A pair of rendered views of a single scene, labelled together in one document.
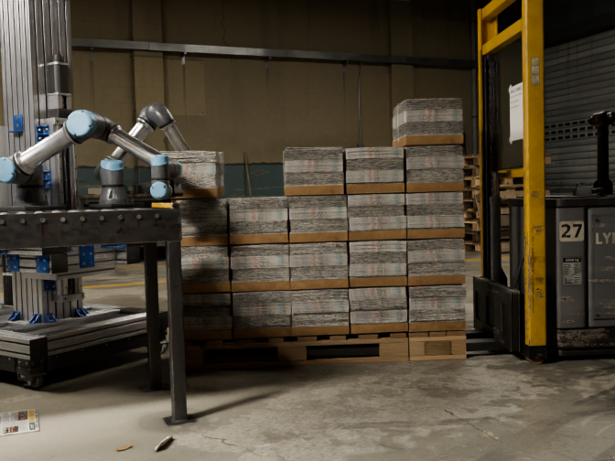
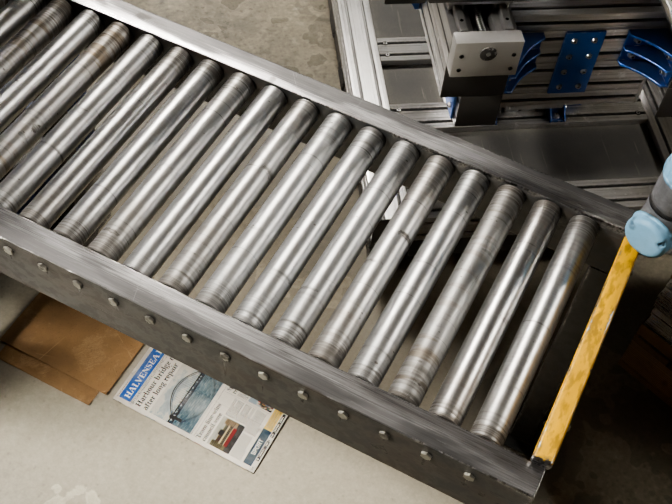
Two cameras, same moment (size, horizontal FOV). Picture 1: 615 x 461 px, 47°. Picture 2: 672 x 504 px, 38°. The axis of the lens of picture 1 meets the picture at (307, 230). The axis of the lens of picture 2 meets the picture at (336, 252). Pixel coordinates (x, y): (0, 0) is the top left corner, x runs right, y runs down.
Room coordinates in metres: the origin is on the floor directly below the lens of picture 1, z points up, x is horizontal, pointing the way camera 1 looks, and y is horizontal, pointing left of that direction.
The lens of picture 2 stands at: (2.02, 0.31, 2.04)
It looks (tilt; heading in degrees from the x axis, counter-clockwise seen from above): 54 degrees down; 45
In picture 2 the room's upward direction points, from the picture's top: 6 degrees clockwise
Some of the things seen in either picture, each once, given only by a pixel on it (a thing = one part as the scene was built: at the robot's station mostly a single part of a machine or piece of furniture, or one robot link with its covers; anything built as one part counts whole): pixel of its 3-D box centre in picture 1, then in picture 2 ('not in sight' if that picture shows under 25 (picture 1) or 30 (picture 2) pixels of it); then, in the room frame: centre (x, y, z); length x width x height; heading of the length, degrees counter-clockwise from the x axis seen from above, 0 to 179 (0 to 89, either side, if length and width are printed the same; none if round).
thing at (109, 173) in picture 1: (112, 172); not in sight; (3.75, 1.03, 0.98); 0.13 x 0.12 x 0.14; 28
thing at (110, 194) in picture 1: (113, 194); not in sight; (3.74, 1.03, 0.87); 0.15 x 0.15 x 0.10
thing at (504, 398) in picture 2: not in sight; (537, 326); (2.82, 0.65, 0.77); 0.47 x 0.05 x 0.05; 22
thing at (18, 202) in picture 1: (30, 195); not in sight; (3.33, 1.30, 0.87); 0.15 x 0.15 x 0.10
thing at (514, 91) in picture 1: (512, 104); not in sight; (3.67, -1.08, 1.28); 0.57 x 0.01 x 0.65; 3
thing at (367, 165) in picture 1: (370, 171); not in sight; (3.63, -0.33, 0.95); 0.38 x 0.29 x 0.23; 3
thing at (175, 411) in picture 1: (176, 331); not in sight; (2.61, 0.50, 0.34); 0.06 x 0.06 x 0.68; 22
